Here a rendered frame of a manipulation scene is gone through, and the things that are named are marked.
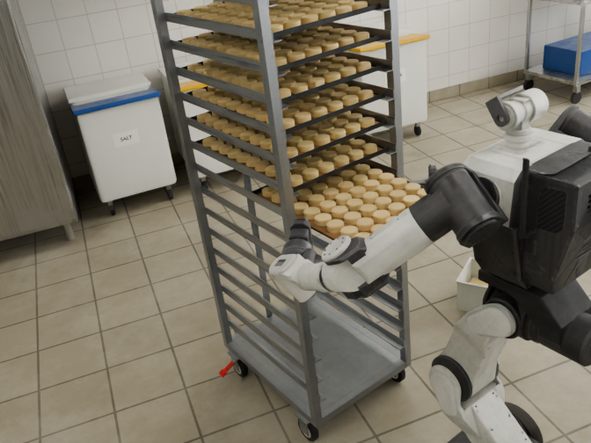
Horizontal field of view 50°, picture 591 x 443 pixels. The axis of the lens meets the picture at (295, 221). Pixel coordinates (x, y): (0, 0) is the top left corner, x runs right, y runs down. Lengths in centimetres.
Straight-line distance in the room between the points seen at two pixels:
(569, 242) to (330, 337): 153
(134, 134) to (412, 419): 256
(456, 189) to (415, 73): 352
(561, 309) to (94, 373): 214
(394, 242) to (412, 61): 351
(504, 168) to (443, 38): 432
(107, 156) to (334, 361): 225
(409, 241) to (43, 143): 291
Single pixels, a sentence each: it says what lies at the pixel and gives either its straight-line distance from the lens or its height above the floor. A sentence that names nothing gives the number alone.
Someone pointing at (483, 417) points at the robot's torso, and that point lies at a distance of 197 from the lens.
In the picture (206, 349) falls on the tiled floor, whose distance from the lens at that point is 303.
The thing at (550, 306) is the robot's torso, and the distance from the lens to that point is 156.
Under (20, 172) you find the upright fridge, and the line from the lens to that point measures 400.
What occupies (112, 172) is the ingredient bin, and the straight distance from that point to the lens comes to 429.
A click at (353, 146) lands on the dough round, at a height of 105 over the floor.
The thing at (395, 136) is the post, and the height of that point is 109.
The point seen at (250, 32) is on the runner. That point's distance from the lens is 180.
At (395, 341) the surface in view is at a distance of 256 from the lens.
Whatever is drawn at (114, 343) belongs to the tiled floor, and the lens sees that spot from 323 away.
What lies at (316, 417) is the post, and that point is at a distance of 237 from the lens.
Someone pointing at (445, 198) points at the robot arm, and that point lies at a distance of 131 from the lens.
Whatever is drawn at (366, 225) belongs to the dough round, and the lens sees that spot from 182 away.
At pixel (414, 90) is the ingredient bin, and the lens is 483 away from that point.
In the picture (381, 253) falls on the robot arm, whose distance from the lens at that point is 133.
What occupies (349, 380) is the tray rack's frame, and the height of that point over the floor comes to 15.
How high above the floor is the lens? 186
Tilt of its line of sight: 28 degrees down
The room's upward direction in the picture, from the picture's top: 8 degrees counter-clockwise
